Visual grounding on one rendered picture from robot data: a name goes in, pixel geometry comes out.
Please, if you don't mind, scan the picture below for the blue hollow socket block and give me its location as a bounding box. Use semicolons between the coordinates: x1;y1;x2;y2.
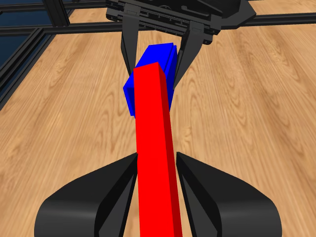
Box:
122;42;178;119

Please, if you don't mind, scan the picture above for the thin red peg bar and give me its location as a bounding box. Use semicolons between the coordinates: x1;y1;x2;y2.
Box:
133;61;183;237

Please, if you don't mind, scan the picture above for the black table frame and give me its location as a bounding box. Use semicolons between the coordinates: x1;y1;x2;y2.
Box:
0;0;316;109

